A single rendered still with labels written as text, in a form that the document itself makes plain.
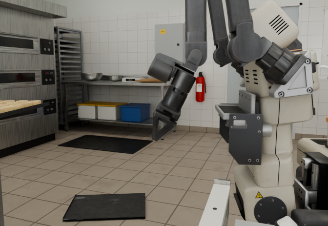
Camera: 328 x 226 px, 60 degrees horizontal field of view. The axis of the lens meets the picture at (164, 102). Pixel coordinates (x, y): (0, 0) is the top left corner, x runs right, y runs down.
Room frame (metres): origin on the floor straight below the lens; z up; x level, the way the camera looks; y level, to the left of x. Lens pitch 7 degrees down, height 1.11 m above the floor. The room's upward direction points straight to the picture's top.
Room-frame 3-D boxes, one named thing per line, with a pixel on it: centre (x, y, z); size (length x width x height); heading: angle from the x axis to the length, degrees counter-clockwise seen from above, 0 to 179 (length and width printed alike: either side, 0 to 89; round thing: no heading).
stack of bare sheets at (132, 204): (2.17, 0.45, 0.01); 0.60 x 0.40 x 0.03; 94
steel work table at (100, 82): (4.94, 0.77, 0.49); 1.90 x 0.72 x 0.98; 70
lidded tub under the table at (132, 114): (4.84, 0.49, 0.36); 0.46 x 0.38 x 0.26; 162
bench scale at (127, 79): (4.81, 0.52, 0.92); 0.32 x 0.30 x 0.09; 167
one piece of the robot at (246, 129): (0.98, -0.27, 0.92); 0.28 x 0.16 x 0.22; 175
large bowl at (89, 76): (5.10, 1.29, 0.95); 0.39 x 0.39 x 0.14
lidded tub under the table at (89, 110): (5.12, 1.29, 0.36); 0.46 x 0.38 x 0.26; 159
